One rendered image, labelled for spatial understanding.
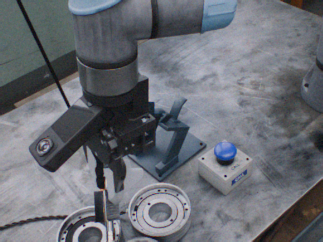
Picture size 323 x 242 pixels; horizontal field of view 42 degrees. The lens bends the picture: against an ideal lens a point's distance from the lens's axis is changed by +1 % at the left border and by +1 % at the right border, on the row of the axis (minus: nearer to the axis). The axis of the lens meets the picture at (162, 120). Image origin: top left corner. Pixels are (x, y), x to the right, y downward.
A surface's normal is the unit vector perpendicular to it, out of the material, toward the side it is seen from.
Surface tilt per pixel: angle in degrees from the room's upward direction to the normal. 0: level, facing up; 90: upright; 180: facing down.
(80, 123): 23
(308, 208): 0
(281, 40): 0
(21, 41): 90
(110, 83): 87
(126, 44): 92
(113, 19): 88
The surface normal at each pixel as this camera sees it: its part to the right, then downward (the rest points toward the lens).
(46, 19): 0.64, 0.49
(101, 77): -0.12, 0.62
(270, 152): -0.09, -0.72
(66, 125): -0.36, -0.47
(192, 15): 0.31, 0.57
